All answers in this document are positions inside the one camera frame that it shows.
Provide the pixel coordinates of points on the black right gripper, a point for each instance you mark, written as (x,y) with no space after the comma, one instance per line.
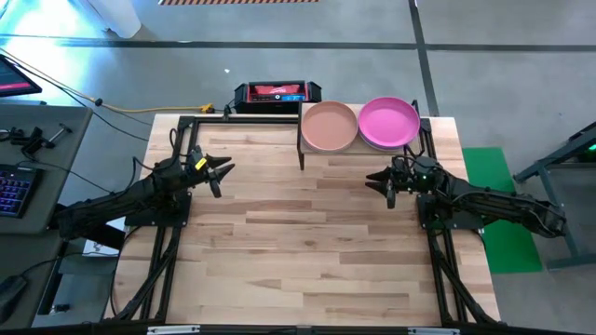
(414,174)

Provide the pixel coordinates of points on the white paper sheet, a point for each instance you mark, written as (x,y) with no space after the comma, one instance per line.
(100,249)

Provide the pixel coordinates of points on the grey desk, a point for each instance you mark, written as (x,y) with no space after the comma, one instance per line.
(70,139)

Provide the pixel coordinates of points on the pink plate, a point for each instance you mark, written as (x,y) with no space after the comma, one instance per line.
(388,122)

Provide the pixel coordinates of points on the grey metal cart frame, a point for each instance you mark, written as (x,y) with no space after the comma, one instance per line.
(554,157)

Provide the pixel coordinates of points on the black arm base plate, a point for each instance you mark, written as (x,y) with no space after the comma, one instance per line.
(426,218)
(179,216)

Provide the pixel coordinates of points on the white bin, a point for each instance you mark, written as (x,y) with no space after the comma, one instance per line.
(116,16)

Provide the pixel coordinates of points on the silver bracket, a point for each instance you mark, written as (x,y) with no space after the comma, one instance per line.
(433,331)
(172,330)

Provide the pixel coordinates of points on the black red power station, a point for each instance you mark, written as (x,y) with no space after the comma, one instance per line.
(277,93)

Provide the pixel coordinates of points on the wooden shelf with black legs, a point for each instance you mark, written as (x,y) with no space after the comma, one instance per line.
(357,148)

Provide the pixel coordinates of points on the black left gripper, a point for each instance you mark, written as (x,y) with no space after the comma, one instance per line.
(198,174)

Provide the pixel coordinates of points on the backlit black keyboard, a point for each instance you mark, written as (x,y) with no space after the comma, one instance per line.
(16,191)

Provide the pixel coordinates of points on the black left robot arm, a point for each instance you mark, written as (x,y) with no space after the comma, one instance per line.
(116,205)

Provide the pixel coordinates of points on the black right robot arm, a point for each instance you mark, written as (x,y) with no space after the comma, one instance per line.
(503,207)

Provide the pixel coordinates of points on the yellow tag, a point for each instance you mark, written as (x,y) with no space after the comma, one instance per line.
(201,163)

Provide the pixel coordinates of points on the green floor mat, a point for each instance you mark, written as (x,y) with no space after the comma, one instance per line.
(507,251)

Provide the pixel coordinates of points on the black computer mouse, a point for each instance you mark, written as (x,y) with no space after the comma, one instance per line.
(10,295)

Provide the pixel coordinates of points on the salmon plate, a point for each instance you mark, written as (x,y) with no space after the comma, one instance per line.
(329,126)

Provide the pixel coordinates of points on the black desk clamp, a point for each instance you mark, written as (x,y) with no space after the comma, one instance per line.
(32,142)

